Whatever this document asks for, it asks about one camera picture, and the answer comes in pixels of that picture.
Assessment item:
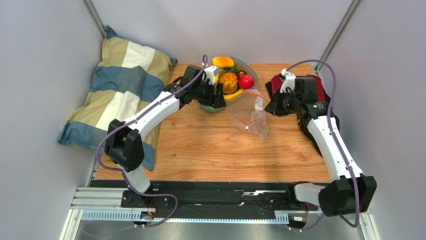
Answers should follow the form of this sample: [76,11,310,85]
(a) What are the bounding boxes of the striped blue beige pillow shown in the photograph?
[57,26,178,151]

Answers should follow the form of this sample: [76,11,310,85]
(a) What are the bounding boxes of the yellow banana bunch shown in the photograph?
[214,68,223,84]

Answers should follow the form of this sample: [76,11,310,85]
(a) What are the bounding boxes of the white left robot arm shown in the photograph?
[102,65,226,198]

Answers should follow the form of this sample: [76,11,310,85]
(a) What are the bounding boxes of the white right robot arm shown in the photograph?
[265,76,377,217]

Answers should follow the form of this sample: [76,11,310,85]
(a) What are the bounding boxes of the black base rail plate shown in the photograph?
[89,179,321,221]

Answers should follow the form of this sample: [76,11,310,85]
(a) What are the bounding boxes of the orange toy pineapple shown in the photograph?
[218,65,238,95]

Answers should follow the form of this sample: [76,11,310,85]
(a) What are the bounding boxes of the red pomegranate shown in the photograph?
[238,74,255,90]

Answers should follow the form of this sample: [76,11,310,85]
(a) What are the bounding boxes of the clear zip top bag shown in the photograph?
[225,89,270,140]

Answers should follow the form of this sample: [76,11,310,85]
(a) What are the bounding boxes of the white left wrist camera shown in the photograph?
[203,65,221,86]

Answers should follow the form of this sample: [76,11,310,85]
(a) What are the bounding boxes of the dark red mangosteen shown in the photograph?
[235,70,247,79]

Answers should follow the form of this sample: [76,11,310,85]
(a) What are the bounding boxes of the left aluminium frame post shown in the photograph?
[82,0,106,40]

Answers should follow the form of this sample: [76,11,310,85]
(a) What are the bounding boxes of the aluminium frame post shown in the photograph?
[320,0,363,62]
[82,0,106,40]

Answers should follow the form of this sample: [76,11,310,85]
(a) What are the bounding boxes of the green cucumber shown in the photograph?
[200,104,215,111]

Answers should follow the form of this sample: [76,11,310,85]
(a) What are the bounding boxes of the single yellow banana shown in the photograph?
[223,88,245,102]

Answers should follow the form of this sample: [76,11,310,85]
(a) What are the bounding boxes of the black cloth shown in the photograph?
[265,81,341,157]

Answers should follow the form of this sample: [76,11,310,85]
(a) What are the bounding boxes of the red folded cloth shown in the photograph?
[265,75,330,103]

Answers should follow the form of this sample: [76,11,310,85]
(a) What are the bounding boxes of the yellow orange mango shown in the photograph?
[212,56,235,68]

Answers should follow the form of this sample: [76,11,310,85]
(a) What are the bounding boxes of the grey transparent plastic container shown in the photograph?
[194,57,259,114]

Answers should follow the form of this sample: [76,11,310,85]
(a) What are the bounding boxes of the right aluminium frame post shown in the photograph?
[320,0,363,62]

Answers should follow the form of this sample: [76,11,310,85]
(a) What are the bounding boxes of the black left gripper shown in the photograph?
[191,79,227,109]

